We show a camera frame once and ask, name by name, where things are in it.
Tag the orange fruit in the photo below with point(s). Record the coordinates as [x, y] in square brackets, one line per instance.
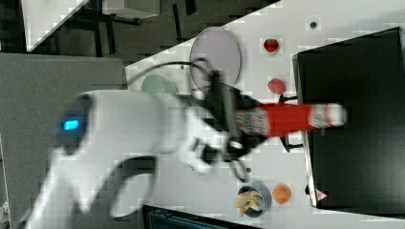
[281, 194]

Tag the black oven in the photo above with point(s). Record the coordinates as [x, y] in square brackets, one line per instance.
[359, 167]

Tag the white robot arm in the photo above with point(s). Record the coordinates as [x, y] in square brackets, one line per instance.
[107, 139]

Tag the black oven door handle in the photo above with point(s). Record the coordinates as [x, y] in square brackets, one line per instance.
[285, 140]

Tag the pink red fruit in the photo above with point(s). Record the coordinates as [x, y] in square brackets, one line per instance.
[277, 86]

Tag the light green bowl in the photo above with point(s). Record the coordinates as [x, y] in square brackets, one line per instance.
[157, 84]

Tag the blue bowl with chips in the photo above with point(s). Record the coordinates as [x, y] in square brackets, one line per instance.
[253, 200]

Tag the red strawberry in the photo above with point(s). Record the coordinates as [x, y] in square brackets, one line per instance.
[271, 45]

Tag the lavender oval plate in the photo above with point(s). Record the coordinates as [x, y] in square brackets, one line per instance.
[218, 49]

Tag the red plush ketchup bottle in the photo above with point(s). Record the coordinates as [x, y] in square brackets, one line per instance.
[270, 120]

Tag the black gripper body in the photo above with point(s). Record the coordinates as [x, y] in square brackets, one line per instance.
[228, 105]

